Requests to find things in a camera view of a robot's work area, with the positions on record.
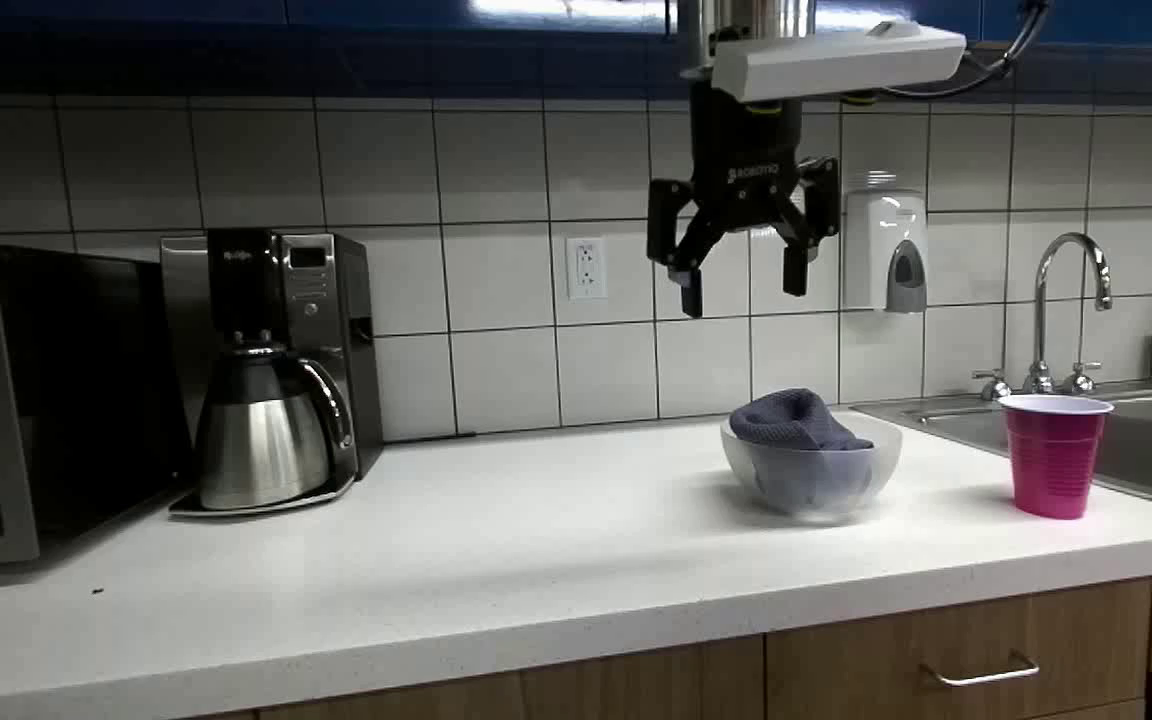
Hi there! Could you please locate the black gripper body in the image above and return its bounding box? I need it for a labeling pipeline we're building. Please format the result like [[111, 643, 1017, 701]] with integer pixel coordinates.
[[684, 81, 810, 234]]

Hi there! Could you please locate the grey cloth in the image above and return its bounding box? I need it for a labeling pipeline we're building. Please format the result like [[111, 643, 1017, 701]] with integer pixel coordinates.
[[723, 383, 881, 517]]

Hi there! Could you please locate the clear plastic bowl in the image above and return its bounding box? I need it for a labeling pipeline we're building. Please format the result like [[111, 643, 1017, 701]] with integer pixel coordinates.
[[717, 408, 907, 528]]

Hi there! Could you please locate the chrome sink faucet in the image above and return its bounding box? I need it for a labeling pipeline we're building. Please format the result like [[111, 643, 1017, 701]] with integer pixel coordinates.
[[972, 230, 1121, 403]]

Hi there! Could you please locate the red plastic cup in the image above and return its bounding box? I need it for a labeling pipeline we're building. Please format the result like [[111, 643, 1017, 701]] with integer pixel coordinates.
[[997, 392, 1121, 526]]

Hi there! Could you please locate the black coffee maker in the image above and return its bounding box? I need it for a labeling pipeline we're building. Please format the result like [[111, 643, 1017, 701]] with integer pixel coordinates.
[[157, 223, 389, 519]]

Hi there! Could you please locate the stainless steel sink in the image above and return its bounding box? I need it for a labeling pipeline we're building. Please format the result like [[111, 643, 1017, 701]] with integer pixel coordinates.
[[907, 383, 1152, 517]]

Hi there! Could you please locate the wooden drawer front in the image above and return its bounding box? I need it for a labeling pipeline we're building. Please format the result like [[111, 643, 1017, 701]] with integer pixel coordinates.
[[252, 634, 772, 720], [761, 577, 1152, 720]]

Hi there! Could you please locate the blue upper cabinet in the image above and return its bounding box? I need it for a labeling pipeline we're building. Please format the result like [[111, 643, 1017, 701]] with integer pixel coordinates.
[[0, 0, 1152, 107]]

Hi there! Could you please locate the stainless steel carafe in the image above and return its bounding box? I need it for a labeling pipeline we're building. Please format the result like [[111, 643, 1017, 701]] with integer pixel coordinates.
[[188, 342, 359, 517]]

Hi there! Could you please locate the black steel microwave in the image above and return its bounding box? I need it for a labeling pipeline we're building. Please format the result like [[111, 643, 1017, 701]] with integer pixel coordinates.
[[0, 237, 198, 582]]

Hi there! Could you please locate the white wall soap dispenser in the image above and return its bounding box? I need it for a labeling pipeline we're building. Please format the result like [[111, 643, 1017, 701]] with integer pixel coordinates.
[[839, 168, 936, 319]]

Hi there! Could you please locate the white wall outlet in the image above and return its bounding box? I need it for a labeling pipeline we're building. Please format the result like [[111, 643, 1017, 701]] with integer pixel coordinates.
[[560, 234, 611, 300]]

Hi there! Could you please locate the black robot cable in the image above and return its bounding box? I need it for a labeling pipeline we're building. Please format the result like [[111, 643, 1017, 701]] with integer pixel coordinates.
[[884, 0, 1057, 104]]

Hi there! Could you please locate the metal drawer handle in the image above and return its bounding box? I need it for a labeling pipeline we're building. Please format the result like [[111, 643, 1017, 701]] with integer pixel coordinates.
[[925, 649, 1046, 696]]

